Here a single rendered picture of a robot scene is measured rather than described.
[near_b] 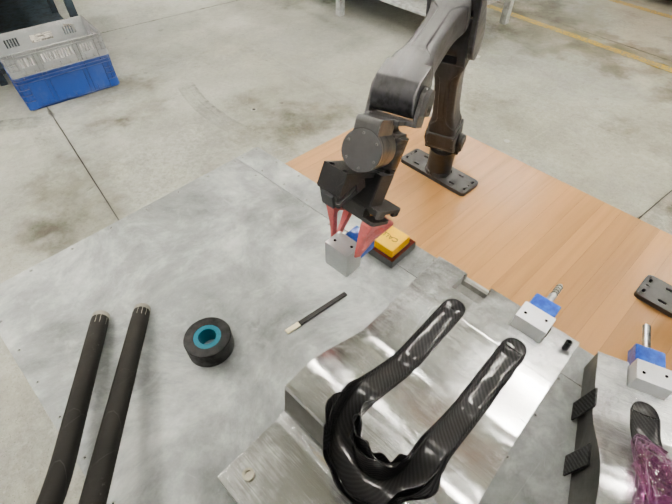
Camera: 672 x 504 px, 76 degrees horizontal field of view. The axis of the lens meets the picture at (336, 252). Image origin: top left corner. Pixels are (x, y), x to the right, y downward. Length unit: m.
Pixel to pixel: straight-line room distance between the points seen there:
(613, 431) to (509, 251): 0.41
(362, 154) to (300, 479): 0.43
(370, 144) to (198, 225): 0.55
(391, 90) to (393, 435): 0.45
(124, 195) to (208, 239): 1.59
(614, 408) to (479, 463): 0.26
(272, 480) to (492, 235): 0.67
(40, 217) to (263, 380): 2.01
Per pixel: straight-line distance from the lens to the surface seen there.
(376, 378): 0.63
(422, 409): 0.62
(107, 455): 0.67
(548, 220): 1.10
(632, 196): 2.76
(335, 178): 0.59
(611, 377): 0.81
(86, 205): 2.57
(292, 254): 0.91
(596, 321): 0.94
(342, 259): 0.70
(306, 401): 0.59
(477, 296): 0.80
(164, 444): 0.76
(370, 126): 0.57
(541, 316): 0.74
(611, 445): 0.73
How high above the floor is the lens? 1.48
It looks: 48 degrees down
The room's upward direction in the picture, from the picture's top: straight up
